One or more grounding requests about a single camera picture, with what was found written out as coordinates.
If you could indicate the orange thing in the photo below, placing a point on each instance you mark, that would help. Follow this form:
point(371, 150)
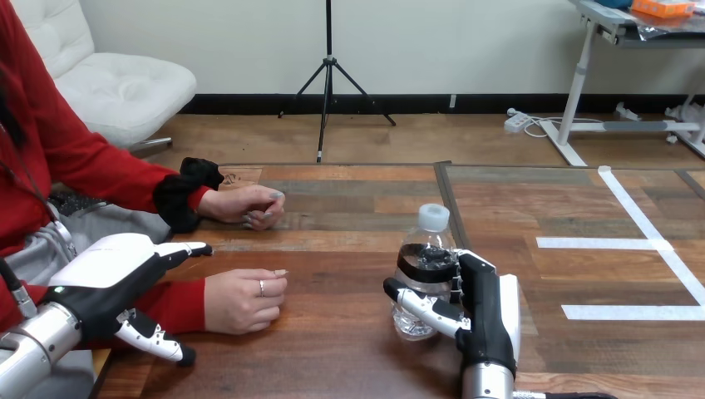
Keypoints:
point(661, 7)

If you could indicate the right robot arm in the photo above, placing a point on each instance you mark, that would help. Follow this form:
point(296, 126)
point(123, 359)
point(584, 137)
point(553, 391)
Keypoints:
point(487, 383)

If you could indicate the white power strip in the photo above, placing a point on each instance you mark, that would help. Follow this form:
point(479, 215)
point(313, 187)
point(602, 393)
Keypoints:
point(516, 121)

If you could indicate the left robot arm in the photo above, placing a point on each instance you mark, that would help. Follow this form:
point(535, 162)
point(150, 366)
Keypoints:
point(38, 341)

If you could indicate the white desk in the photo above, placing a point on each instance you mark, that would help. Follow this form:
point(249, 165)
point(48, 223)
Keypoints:
point(575, 93)

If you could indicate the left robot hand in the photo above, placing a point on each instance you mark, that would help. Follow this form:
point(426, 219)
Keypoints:
point(104, 286)

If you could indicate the white cushioned chair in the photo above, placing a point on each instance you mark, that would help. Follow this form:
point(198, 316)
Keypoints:
point(121, 88)

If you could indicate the black tripod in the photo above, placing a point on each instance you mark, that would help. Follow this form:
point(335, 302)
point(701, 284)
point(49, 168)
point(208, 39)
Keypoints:
point(328, 71)

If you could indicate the person's body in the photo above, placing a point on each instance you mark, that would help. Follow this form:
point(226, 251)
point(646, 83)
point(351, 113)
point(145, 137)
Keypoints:
point(33, 110)

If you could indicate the foil sheet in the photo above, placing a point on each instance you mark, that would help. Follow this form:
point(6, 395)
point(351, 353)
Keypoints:
point(661, 27)

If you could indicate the clear water bottle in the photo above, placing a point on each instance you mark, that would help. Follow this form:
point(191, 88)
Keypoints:
point(424, 242)

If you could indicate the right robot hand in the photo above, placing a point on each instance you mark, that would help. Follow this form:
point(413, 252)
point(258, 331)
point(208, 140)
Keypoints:
point(487, 319)

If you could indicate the person's hand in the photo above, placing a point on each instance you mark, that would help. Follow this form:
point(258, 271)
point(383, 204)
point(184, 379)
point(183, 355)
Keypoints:
point(242, 204)
point(242, 303)

